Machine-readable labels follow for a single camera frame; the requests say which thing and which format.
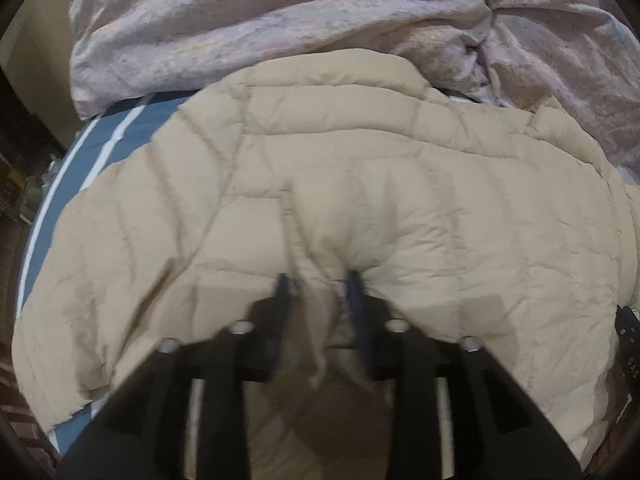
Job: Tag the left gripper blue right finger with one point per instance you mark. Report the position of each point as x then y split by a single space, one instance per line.
357 304

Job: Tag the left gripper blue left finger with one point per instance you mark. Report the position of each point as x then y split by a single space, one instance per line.
280 304

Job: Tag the beige quilted down jacket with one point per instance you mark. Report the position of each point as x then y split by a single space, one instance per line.
469 219

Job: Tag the blue white striped bed sheet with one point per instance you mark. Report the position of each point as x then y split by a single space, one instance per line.
103 141

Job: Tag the lilac floral duvet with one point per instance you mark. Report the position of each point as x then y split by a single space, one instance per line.
503 52

